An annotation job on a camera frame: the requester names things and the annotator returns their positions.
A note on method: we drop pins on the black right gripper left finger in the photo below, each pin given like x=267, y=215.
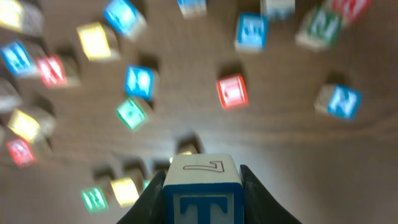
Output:
x=150, y=207

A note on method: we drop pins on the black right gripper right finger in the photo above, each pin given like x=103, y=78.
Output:
x=260, y=207

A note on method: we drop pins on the green R block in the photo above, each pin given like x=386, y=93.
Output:
x=98, y=197

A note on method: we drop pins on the blue T block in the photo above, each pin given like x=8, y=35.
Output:
x=203, y=189

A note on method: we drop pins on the yellow O block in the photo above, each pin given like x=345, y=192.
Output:
x=186, y=149
x=128, y=189

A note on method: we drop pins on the green V block centre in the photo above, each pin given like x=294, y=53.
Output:
x=134, y=112

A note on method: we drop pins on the red U block right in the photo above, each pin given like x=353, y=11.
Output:
x=232, y=91

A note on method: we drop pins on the blue I block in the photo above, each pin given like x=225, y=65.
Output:
x=141, y=82

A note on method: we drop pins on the blue 2 block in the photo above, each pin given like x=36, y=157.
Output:
x=338, y=100

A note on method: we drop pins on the red E block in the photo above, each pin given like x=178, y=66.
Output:
x=25, y=153

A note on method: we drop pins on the yellow block middle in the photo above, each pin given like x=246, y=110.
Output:
x=32, y=124

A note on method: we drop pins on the red A block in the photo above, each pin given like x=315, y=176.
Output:
x=58, y=71

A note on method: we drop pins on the yellow S block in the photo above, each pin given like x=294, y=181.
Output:
x=99, y=42

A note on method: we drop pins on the blue 5 block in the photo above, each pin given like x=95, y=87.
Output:
x=251, y=32

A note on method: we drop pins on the green J block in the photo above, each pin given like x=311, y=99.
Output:
x=319, y=29

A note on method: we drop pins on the blue L block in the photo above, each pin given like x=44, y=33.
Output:
x=123, y=16

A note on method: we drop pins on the blue X block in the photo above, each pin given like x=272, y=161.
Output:
x=277, y=9

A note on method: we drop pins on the blue P block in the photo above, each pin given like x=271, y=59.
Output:
x=19, y=57

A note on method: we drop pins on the blue D block near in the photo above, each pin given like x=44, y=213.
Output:
x=192, y=8

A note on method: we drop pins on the red M block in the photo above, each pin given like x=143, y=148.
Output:
x=349, y=10

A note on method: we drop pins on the yellow block far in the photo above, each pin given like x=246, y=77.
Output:
x=22, y=17

